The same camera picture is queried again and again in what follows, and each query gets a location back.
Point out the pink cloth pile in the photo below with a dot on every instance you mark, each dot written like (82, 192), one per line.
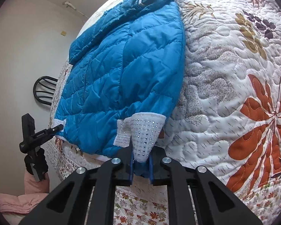
(35, 192)

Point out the white wall fixture with cord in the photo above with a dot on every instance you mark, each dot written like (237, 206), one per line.
(70, 5)

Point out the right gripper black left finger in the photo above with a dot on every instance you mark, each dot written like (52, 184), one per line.
(85, 196)

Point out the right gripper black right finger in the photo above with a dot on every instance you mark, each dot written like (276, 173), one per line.
(196, 196)

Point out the black metal chair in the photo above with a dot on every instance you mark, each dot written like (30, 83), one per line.
(44, 89)

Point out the blue quilted puffer jacket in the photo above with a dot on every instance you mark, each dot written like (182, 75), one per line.
(125, 81)

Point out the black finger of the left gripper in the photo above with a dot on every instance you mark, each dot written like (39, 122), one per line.
(48, 132)

